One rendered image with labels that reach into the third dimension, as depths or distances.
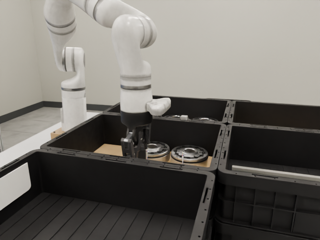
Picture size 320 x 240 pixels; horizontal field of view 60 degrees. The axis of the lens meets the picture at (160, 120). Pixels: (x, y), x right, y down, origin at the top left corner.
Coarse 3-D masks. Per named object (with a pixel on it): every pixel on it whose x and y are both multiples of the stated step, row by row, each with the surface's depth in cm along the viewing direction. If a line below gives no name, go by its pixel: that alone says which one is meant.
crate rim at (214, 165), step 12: (156, 120) 83; (168, 120) 82; (180, 120) 81; (192, 120) 81; (72, 132) 73; (48, 144) 64; (216, 144) 64; (108, 156) 58; (120, 156) 58; (216, 156) 58; (192, 168) 53; (204, 168) 53; (216, 168) 53
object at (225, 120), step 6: (156, 96) 113; (162, 96) 112; (168, 96) 112; (228, 102) 102; (108, 108) 95; (114, 108) 96; (228, 108) 95; (228, 114) 87; (198, 120) 81; (204, 120) 82; (210, 120) 81; (222, 120) 81
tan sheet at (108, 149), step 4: (104, 144) 90; (108, 144) 90; (100, 148) 87; (104, 148) 87; (108, 148) 87; (112, 148) 87; (116, 148) 87; (120, 148) 87; (96, 152) 84; (100, 152) 84; (104, 152) 84; (108, 152) 84; (112, 152) 84; (116, 152) 84; (120, 152) 84; (208, 160) 79; (208, 164) 76
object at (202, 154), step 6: (174, 150) 78; (180, 150) 77; (198, 150) 77; (204, 150) 77; (174, 156) 74; (180, 156) 74; (186, 156) 74; (192, 156) 74; (198, 156) 74; (204, 156) 74
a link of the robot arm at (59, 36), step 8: (48, 24) 84; (72, 24) 86; (56, 32) 86; (64, 32) 86; (72, 32) 88; (56, 40) 90; (64, 40) 90; (56, 48) 94; (64, 48) 103; (56, 56) 98; (64, 56) 101; (56, 64) 102; (64, 64) 102
